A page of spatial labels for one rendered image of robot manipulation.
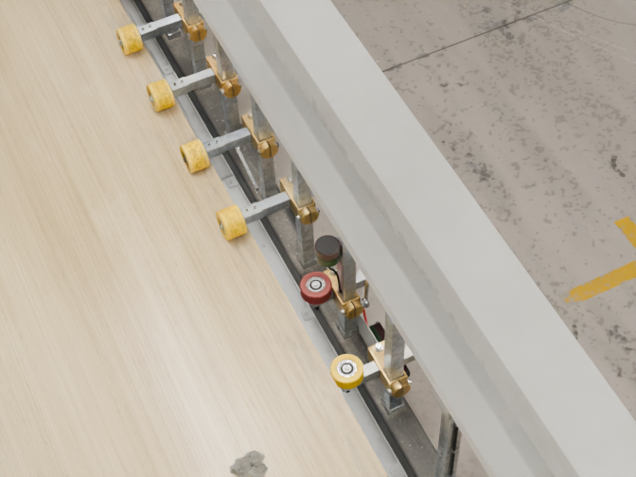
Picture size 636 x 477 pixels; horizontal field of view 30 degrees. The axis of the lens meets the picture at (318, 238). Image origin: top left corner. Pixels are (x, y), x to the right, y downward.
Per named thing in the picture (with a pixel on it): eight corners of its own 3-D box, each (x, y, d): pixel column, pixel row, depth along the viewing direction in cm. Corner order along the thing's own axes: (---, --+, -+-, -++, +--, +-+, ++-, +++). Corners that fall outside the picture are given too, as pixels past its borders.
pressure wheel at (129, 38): (146, 51, 344) (139, 46, 351) (136, 25, 341) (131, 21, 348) (126, 58, 343) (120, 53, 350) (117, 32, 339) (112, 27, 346)
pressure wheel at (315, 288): (324, 291, 308) (323, 265, 299) (338, 313, 304) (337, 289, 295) (296, 302, 307) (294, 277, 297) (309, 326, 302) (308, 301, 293)
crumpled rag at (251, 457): (267, 450, 271) (267, 445, 269) (269, 477, 267) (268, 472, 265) (229, 452, 271) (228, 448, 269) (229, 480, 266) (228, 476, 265)
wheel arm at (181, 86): (317, 36, 345) (316, 26, 342) (323, 44, 343) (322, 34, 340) (157, 94, 334) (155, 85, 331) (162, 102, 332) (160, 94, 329)
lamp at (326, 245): (335, 282, 298) (333, 231, 281) (345, 299, 295) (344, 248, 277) (314, 291, 297) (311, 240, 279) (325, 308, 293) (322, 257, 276)
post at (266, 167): (273, 200, 345) (261, 85, 306) (278, 208, 343) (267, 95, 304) (262, 204, 344) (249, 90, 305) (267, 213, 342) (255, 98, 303)
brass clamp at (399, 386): (387, 348, 295) (387, 338, 291) (413, 391, 288) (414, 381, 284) (364, 359, 294) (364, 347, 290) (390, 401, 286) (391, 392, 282)
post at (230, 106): (238, 135, 356) (222, 17, 317) (242, 144, 354) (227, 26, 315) (227, 140, 355) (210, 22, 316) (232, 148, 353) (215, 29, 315)
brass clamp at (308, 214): (299, 184, 314) (298, 171, 310) (322, 220, 307) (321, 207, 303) (278, 192, 313) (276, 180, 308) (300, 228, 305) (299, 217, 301)
